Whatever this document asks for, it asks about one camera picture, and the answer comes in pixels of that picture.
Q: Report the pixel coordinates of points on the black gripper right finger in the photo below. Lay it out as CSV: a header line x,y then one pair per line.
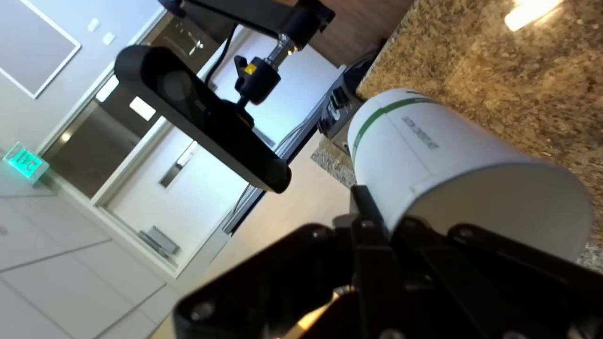
x,y
501,283

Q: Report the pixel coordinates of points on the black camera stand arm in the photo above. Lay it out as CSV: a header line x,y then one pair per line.
x,y
282,20

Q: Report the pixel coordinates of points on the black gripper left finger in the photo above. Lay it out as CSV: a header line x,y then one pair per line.
x,y
369,265

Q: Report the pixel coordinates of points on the green exit sign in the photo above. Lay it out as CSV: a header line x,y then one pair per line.
x,y
24,163

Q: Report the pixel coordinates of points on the white paper cup green stripe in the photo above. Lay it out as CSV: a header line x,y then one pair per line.
x,y
452,163

